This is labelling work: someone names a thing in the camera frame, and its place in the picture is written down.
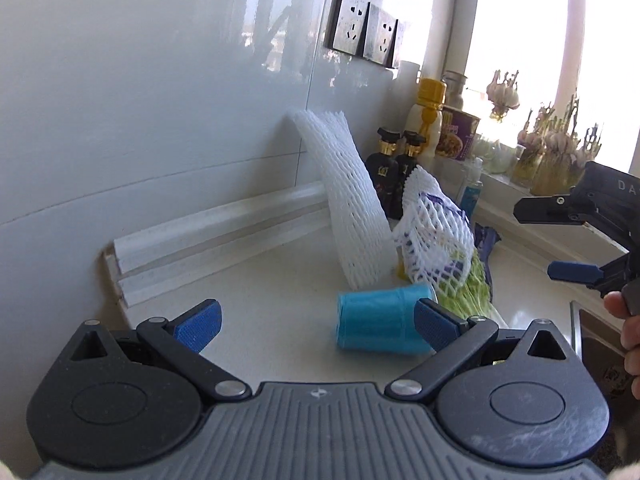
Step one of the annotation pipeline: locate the grey wall socket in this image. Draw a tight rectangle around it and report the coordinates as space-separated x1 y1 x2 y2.
325 0 371 56
362 2 401 67

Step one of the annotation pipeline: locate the dark sauce bottle gold cap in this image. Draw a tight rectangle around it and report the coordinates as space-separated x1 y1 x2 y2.
365 127 403 218
397 131 427 181

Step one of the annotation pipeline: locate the purple instant noodle cup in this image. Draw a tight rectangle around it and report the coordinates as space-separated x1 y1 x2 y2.
435 105 482 162

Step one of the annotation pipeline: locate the metal jar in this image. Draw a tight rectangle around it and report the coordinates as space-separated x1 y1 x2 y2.
442 70 468 108

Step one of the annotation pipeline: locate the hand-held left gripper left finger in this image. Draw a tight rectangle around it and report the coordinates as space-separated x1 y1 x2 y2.
69 299 252 403

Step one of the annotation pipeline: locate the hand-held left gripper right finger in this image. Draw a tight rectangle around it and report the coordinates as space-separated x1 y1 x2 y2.
385 298 578 406

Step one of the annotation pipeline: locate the clear bottle blue label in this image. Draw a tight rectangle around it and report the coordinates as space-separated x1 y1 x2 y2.
459 157 485 223

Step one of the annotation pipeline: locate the green leafy vegetable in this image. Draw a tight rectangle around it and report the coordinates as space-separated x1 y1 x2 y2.
435 252 501 321

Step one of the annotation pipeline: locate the white purple plastic packet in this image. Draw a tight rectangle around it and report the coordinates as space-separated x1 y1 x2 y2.
400 192 473 281

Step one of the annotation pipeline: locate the dark blue snack packet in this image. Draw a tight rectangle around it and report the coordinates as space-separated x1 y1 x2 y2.
472 225 502 261

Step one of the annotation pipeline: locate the small white foam net sleeve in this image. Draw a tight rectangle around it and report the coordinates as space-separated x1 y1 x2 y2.
392 165 476 298

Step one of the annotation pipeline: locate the sprouting garlic cluster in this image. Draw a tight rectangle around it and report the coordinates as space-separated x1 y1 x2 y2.
510 95 601 196

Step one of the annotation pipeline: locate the white stone trim strip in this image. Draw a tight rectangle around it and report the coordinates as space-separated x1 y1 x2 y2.
117 210 333 308

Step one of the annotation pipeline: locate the white container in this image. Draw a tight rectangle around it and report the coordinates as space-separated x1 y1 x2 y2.
399 61 423 121

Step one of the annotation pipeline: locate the person's right hand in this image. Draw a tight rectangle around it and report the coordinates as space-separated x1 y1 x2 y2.
603 290 640 391

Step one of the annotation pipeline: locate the blue plastic bag roll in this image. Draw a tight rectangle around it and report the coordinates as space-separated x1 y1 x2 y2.
335 284 438 356

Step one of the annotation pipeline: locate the steel sink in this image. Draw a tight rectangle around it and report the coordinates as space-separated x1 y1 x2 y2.
570 300 631 441

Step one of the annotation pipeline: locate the hanging garlic bunch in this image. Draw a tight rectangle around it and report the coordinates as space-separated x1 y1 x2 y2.
486 69 522 121

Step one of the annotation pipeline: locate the white bottle yellow cap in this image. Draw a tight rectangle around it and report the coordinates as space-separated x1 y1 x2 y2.
405 77 447 161

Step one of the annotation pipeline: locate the large white foam net sleeve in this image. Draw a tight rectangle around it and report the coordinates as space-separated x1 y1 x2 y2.
287 109 396 291

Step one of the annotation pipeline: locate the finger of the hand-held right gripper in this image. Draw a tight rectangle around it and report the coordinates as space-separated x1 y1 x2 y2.
547 255 640 293
514 194 596 226

